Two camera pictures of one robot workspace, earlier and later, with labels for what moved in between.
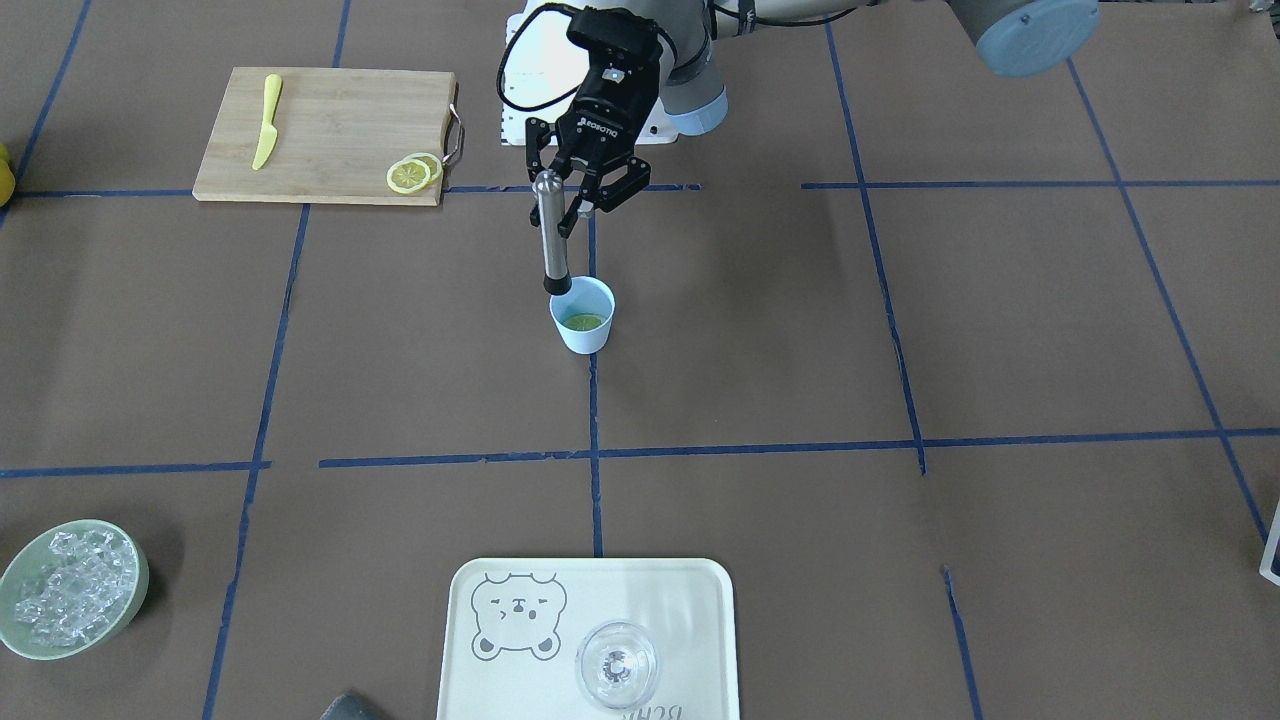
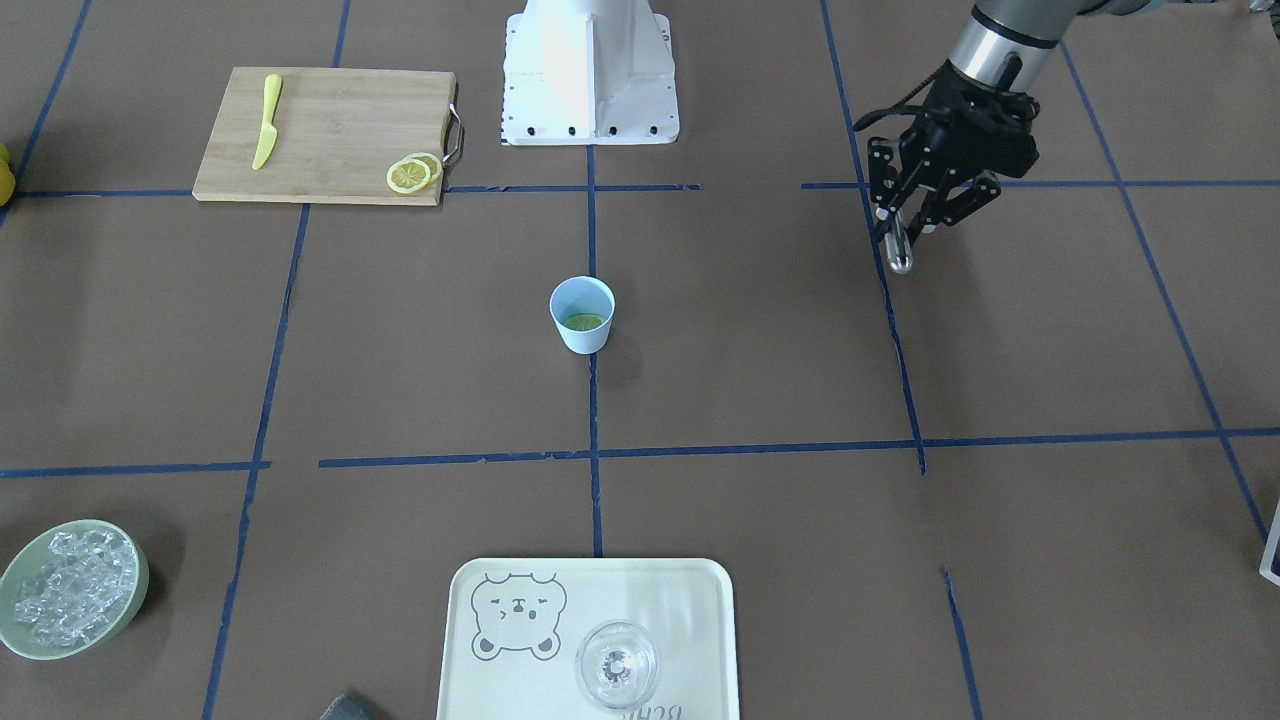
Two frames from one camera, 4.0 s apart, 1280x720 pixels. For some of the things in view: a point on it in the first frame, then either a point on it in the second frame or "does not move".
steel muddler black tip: [548, 184] → [898, 246]
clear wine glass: [617, 663] does not move
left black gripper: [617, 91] → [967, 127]
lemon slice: [583, 322] does not move
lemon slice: [407, 176] does not move
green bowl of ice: [71, 589] does not move
